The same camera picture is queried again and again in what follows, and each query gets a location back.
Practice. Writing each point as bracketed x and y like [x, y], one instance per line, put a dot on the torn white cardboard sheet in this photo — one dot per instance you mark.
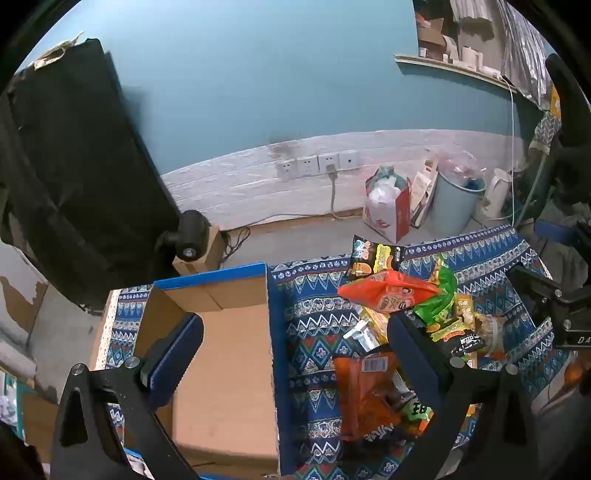
[18, 295]

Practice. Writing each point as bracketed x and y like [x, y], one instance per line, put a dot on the cardboard box with blue tape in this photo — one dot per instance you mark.
[231, 369]

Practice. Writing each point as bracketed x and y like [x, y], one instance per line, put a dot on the pale blue trash bin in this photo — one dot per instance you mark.
[455, 203]

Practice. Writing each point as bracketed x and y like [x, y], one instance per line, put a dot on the wooden wall shelf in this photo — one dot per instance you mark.
[443, 67]

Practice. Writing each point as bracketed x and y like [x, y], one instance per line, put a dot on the blue patterned blanket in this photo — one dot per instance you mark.
[314, 323]

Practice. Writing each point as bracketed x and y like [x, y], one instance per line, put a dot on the white and brown paper bag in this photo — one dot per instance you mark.
[422, 194]

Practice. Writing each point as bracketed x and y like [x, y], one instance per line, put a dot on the black cloth covered panel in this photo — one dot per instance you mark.
[78, 175]

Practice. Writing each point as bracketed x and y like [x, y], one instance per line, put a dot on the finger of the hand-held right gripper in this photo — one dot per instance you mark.
[535, 281]

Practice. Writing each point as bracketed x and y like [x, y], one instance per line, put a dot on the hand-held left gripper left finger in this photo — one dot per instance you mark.
[178, 355]

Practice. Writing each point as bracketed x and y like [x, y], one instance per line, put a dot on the crumpled brown paper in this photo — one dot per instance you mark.
[57, 50]

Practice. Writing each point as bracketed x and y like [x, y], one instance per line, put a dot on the red and white shopping bag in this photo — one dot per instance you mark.
[390, 212]

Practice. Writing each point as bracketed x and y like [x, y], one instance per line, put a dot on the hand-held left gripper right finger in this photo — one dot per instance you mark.
[415, 364]

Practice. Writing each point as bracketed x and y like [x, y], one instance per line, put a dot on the white electric kettle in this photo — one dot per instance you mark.
[496, 194]

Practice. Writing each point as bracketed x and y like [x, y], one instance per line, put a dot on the white wall socket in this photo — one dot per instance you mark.
[307, 165]
[286, 169]
[349, 159]
[328, 161]

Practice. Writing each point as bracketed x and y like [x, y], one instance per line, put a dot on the pile of mixed snacks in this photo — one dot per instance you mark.
[369, 392]

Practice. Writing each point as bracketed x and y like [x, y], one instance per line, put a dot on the silver foil sheet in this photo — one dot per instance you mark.
[521, 50]

